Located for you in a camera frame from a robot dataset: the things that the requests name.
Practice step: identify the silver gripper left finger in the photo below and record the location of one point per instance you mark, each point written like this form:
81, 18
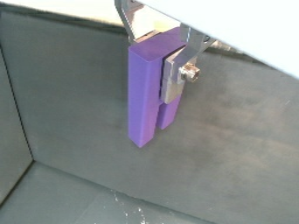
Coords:
139, 28

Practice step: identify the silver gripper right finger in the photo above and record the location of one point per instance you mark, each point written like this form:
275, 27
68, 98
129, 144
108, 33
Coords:
179, 67

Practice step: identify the purple double-square block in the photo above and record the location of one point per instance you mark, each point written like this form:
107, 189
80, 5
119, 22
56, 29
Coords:
148, 112

